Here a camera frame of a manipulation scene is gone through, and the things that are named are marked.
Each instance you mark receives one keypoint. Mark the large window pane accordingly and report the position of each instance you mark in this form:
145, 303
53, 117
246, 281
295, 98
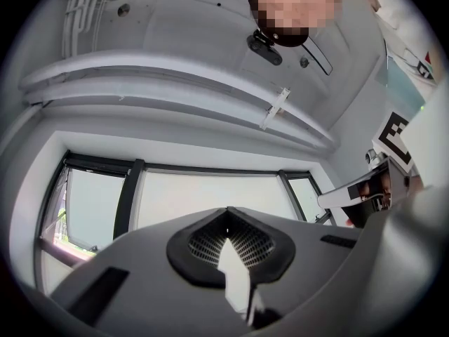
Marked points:
210, 191

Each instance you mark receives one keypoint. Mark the round ceiling fixture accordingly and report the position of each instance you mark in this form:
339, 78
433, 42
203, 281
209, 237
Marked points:
304, 62
123, 10

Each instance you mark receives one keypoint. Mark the white ceiling pipe bundle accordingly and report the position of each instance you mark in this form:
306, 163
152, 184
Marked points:
84, 16

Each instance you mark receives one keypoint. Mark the white pipe bracket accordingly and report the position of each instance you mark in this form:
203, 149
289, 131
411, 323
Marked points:
275, 107

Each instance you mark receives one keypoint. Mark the black framed window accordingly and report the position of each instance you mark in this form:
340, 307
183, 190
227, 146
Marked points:
305, 195
91, 205

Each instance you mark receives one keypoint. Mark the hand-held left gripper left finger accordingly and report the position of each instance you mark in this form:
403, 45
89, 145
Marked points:
147, 276

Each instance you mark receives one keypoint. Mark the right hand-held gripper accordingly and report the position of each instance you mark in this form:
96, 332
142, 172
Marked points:
393, 139

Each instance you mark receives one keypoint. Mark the person's head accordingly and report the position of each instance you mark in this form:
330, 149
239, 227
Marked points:
294, 5

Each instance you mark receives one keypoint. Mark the black head-worn camera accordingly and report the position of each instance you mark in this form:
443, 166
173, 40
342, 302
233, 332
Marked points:
263, 47

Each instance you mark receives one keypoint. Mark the long ceiling light panel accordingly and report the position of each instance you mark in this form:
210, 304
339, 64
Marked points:
319, 56

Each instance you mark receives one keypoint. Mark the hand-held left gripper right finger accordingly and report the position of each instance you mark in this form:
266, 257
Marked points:
333, 276

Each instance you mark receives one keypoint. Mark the frosted glass partition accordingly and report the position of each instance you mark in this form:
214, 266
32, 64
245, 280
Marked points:
400, 83

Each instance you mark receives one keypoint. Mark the white shirt with colourful print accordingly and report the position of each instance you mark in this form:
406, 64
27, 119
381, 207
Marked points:
396, 30

